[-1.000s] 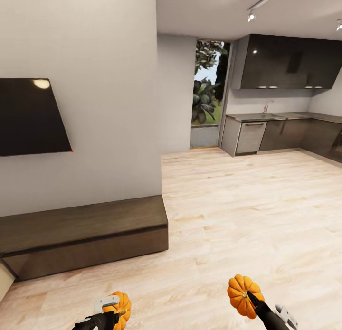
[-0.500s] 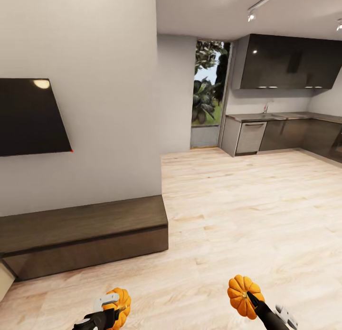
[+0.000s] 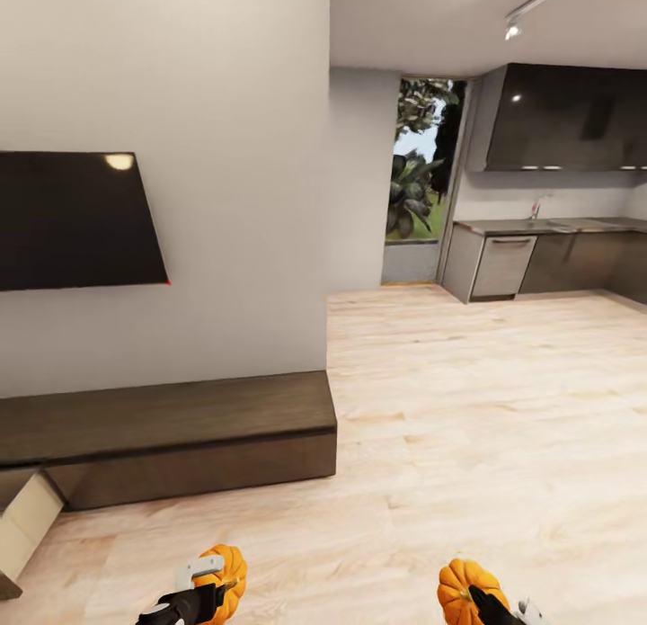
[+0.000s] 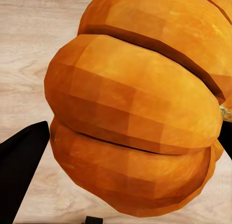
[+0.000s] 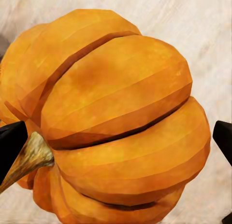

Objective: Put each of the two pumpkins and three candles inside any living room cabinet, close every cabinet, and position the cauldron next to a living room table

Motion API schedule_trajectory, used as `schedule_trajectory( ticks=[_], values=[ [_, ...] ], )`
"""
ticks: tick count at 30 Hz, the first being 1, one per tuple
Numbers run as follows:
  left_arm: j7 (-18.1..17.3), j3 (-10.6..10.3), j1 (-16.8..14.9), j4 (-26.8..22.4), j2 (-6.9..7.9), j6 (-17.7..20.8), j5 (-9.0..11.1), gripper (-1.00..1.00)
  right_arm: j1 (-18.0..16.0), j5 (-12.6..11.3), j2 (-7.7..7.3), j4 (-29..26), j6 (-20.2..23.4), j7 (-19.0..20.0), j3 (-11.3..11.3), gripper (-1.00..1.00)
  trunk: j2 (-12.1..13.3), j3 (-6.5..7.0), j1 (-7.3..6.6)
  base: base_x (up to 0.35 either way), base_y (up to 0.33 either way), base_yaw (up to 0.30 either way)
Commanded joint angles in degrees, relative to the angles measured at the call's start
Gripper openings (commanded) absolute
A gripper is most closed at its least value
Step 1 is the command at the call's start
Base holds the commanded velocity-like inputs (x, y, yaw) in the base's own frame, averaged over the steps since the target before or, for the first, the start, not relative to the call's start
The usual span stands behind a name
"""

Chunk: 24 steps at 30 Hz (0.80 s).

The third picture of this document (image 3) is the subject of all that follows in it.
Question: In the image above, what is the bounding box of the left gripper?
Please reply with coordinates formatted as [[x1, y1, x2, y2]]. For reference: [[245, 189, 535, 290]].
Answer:
[[158, 583, 226, 625]]

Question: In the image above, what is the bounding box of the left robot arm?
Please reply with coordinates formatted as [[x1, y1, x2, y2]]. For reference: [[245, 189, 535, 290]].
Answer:
[[138, 555, 226, 625]]

